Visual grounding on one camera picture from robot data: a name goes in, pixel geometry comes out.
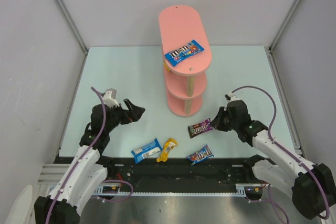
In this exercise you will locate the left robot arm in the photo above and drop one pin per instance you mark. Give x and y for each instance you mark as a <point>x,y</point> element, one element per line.
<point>65,203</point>

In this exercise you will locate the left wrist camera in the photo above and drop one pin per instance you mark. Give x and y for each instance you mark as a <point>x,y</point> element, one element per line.
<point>109,98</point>

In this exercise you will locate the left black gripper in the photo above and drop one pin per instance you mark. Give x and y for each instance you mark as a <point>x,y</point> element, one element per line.
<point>126,114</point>

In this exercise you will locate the purple M&M bag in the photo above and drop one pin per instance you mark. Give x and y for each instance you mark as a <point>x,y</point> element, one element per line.
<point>199,128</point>

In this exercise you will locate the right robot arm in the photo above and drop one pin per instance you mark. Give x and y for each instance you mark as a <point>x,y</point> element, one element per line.
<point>310,186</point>

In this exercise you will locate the pink tiered shelf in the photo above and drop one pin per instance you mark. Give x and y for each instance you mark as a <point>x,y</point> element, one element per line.
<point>185,84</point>

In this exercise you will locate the blue white candy bar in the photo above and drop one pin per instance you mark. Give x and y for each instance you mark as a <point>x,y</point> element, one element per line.
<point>146,151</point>

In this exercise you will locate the slotted cable duct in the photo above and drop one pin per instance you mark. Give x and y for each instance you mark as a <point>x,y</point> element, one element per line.
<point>217,190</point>

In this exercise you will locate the yellow M&M bag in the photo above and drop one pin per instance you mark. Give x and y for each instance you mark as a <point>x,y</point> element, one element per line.
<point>166,67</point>

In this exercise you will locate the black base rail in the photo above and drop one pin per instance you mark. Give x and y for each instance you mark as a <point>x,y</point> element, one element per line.
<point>179,172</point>

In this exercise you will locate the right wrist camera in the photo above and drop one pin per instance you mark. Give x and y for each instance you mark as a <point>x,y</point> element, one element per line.
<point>229,97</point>

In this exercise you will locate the blue M&M bag on shelf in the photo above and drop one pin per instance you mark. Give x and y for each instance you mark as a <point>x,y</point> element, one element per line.
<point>178,55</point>

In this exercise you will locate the blue M&M bag on table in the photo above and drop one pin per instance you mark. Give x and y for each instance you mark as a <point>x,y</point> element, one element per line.
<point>201,155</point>

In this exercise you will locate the yellow candy bag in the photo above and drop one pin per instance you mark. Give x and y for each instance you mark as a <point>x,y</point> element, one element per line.
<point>168,146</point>

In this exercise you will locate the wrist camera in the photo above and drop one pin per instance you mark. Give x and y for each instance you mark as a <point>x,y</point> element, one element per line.
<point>109,98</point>
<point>229,97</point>

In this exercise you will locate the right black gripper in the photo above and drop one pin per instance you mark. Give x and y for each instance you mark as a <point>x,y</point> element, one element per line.
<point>224,118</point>

